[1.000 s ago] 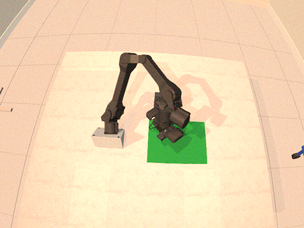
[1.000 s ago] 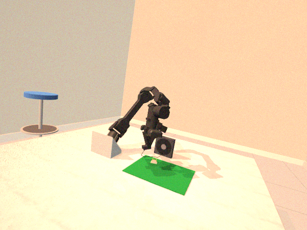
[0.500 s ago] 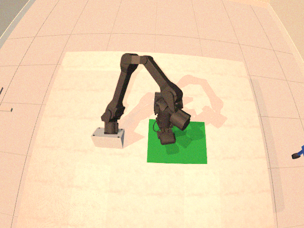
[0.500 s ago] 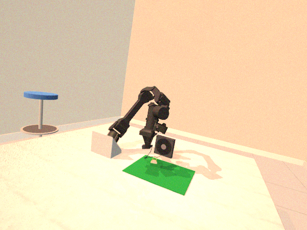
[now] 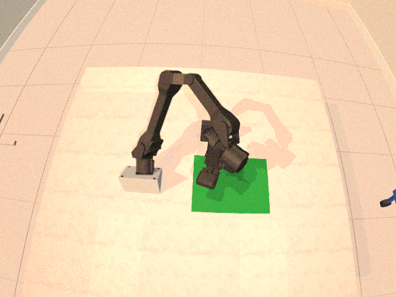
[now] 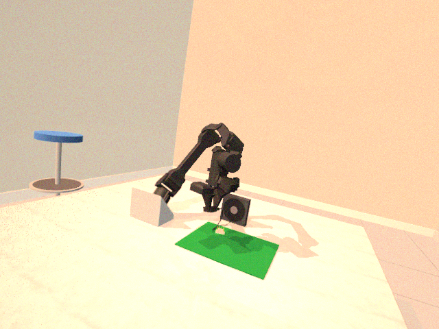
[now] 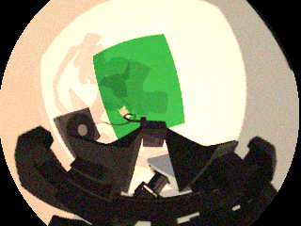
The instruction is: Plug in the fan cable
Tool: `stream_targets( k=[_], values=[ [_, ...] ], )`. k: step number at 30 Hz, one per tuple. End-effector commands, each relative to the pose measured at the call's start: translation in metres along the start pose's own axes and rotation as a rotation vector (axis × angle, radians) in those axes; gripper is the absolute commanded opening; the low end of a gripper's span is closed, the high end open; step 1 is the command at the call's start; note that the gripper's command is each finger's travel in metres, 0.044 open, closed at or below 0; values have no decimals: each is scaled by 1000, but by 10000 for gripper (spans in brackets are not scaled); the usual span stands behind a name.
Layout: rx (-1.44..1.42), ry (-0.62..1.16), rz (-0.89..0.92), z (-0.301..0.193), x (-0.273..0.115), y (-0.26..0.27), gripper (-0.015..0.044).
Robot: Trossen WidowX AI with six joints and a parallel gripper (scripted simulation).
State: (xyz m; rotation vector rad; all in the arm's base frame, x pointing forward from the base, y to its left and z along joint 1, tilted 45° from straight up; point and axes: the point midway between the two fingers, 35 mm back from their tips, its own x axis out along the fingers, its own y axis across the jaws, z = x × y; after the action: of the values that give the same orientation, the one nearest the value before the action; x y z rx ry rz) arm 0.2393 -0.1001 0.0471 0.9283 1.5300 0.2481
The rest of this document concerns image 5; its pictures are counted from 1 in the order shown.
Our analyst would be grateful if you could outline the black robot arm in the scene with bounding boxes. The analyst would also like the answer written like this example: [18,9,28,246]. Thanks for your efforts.
[131,70,250,175]

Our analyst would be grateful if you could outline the dark brown cooling fan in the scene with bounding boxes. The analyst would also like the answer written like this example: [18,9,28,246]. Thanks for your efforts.
[200,119,213,142]

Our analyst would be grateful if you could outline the green flat board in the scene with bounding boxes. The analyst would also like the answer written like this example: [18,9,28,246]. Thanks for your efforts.
[191,155,270,214]

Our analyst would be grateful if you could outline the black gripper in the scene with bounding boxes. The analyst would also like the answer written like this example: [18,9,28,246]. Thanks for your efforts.
[196,151,222,189]

